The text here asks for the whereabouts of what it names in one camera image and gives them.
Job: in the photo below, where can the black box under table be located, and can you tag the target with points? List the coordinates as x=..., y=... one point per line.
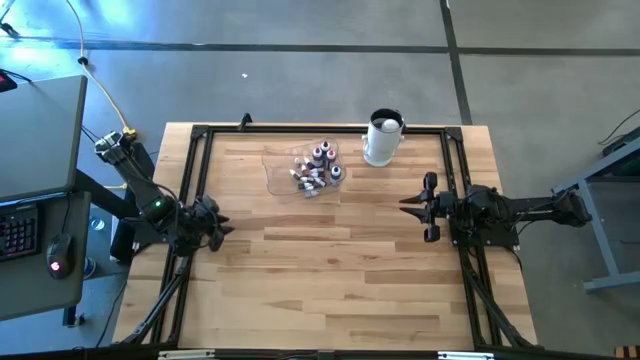
x=122, y=242

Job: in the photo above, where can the grey desk top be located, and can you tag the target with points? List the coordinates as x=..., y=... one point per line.
x=35, y=135

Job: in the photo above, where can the grey metal table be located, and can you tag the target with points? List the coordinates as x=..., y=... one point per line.
x=610, y=282

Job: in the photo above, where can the large red food colouring bottle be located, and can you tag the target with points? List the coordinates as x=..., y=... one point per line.
x=331, y=154

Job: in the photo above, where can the silver metal bracket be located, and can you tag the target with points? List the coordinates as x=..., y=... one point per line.
x=465, y=356
x=185, y=355

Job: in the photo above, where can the clear plastic container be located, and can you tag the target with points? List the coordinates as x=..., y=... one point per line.
x=277, y=170

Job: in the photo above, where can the black computer mouse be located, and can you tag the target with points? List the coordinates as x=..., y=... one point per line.
x=60, y=255

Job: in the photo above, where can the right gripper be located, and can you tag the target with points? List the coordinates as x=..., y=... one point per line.
x=442, y=207

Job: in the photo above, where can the small food colouring bottle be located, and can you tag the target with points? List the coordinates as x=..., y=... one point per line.
x=305, y=186
x=320, y=181
x=312, y=193
x=316, y=171
x=304, y=178
x=308, y=163
x=294, y=173

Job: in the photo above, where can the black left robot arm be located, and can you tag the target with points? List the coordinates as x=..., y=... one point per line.
x=142, y=190

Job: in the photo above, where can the black device with red light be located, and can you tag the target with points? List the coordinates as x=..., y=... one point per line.
x=5, y=81

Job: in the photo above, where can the white cylindrical canister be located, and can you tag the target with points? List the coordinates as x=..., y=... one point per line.
x=381, y=147

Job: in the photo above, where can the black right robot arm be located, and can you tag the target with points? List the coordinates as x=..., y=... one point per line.
x=535, y=210

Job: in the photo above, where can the small round blue object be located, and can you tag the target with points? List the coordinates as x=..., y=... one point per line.
x=90, y=267

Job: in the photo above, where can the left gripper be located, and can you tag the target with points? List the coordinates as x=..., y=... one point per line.
x=202, y=225

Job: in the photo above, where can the striped wooden block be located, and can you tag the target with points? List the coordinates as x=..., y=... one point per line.
x=628, y=353

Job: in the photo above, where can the white ball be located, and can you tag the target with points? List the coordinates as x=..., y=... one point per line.
x=390, y=124

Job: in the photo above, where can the large blue food colouring bottle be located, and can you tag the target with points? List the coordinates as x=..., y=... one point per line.
x=335, y=173

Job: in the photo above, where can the grey keyboard shelf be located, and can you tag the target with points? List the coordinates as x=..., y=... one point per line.
x=30, y=292

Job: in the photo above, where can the black aluminium table frame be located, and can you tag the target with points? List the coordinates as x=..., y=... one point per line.
x=320, y=129

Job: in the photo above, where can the black backlit keyboard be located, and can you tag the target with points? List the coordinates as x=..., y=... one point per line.
x=17, y=232

